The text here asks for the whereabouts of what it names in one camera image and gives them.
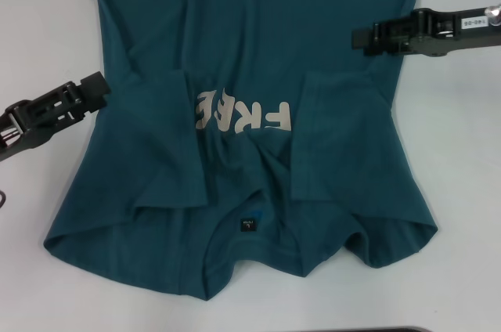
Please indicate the teal t-shirt with beige print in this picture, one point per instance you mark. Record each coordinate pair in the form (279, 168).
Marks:
(254, 34)

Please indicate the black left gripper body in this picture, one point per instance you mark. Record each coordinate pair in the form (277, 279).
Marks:
(23, 140)

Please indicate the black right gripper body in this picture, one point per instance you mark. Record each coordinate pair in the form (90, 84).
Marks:
(469, 34)

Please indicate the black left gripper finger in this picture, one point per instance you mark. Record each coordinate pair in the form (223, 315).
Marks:
(98, 97)
(93, 80)

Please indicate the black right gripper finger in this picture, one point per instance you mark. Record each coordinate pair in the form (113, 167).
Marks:
(359, 39)
(385, 51)

